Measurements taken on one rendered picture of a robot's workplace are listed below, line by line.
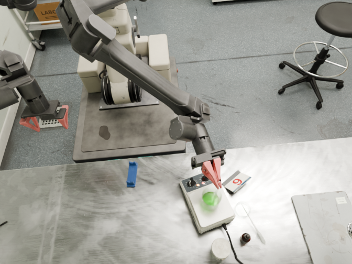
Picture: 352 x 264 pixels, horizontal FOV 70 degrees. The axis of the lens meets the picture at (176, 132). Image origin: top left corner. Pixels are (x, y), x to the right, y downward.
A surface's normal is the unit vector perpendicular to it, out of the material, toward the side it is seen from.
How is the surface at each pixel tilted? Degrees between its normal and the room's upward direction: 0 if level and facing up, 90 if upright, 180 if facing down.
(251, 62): 0
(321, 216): 0
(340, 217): 0
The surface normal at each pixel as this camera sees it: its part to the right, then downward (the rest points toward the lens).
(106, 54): -0.16, 0.82
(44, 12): 0.13, 0.85
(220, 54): -0.04, -0.52
